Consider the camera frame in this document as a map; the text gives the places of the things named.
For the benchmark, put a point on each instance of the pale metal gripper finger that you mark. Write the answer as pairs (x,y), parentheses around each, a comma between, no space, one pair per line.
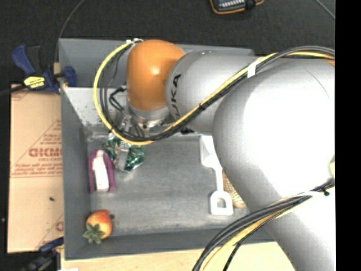
(123,156)

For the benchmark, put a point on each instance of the red toy strawberry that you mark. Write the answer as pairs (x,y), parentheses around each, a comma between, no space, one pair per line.
(99,224)

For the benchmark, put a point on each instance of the brown cardboard board red print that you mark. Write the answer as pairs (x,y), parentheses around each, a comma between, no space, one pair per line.
(34,179)

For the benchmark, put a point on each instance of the green crinkled packet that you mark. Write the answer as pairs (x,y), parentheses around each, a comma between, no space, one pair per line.
(135,156)

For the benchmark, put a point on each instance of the white plastic scoop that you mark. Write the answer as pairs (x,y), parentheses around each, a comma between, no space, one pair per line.
(217,179)

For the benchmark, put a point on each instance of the grey metal bin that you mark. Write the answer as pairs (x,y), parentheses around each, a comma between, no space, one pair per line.
(169,179)

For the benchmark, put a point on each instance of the tan toy corn cob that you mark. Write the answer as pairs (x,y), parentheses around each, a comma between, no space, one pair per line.
(234,194)

